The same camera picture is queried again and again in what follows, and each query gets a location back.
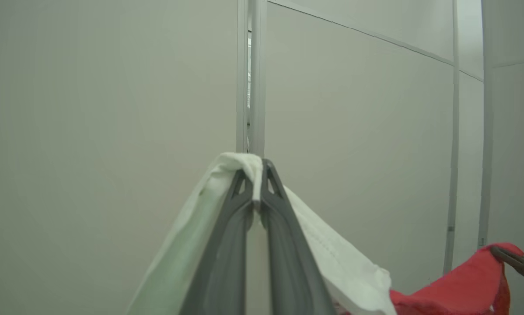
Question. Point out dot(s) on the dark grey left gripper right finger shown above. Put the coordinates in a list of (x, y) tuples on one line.
[(288, 271)]

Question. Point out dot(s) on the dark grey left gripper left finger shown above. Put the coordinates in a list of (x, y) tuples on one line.
[(222, 271)]

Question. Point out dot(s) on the grey partition post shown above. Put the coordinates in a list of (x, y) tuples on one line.
[(257, 87)]

